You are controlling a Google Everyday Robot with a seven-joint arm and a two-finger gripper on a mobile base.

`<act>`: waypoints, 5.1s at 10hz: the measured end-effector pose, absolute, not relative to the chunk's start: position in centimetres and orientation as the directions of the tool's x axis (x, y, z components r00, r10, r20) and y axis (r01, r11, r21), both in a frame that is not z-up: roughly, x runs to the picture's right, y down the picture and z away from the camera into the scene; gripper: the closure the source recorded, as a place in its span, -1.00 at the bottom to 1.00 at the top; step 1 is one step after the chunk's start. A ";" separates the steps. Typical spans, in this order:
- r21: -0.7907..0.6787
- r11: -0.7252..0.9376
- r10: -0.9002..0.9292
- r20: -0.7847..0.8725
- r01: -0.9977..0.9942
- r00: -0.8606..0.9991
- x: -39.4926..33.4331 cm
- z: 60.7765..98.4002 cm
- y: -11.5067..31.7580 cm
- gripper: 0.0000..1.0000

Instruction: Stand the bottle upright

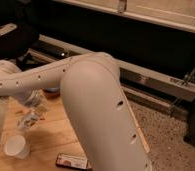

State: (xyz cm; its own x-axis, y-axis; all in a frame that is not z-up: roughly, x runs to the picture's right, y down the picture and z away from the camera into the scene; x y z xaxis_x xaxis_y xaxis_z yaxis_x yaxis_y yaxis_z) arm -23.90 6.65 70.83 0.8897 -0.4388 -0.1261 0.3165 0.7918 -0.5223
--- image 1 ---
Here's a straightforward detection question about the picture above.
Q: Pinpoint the white paper cup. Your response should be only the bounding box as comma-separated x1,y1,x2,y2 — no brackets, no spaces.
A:
4,135,30,159

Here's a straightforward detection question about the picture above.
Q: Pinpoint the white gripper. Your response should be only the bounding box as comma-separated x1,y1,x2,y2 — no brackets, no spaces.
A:
13,89,48,109

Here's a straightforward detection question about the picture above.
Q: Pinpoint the brown bowl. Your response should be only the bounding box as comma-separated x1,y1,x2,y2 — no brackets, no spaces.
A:
43,88,60,99

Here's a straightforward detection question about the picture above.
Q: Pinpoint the metal floor rail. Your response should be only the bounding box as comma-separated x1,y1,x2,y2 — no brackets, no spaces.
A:
37,34,195,103

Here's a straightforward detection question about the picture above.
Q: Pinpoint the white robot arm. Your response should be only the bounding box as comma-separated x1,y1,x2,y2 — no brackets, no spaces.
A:
0,52,152,171

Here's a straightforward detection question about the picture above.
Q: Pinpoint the black office chair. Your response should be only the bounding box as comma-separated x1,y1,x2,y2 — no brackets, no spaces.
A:
0,22,39,59

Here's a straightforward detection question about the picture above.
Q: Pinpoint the clear plastic bottle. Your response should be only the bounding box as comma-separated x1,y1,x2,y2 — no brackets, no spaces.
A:
17,106,48,131

